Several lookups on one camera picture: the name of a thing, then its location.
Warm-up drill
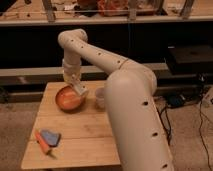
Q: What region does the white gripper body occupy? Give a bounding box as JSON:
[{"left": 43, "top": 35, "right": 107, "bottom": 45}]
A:
[{"left": 62, "top": 59, "right": 81, "bottom": 84}]

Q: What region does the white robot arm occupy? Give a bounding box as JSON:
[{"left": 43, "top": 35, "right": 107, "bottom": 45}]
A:
[{"left": 58, "top": 29, "right": 174, "bottom": 171}]

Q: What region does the orange ceramic bowl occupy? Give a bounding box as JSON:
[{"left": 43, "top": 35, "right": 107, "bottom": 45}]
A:
[{"left": 55, "top": 86, "right": 86, "bottom": 111}]

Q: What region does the translucent plastic cup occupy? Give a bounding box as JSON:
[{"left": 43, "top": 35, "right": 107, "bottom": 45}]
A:
[{"left": 95, "top": 87, "right": 105, "bottom": 109}]

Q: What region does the wooden table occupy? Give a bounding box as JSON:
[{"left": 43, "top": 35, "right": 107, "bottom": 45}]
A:
[{"left": 21, "top": 81, "right": 120, "bottom": 169}]

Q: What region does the orange toy carrot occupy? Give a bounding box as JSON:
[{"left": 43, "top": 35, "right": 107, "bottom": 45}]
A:
[{"left": 35, "top": 130, "right": 52, "bottom": 155}]

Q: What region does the black box on right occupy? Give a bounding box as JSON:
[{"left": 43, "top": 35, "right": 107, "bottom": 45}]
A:
[{"left": 165, "top": 45, "right": 213, "bottom": 74}]

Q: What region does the black cable on floor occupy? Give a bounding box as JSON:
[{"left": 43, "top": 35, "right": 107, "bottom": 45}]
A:
[{"left": 157, "top": 99, "right": 213, "bottom": 171}]

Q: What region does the metal shelf rail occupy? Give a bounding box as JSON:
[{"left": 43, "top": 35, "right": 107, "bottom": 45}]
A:
[{"left": 0, "top": 15, "right": 213, "bottom": 27}]

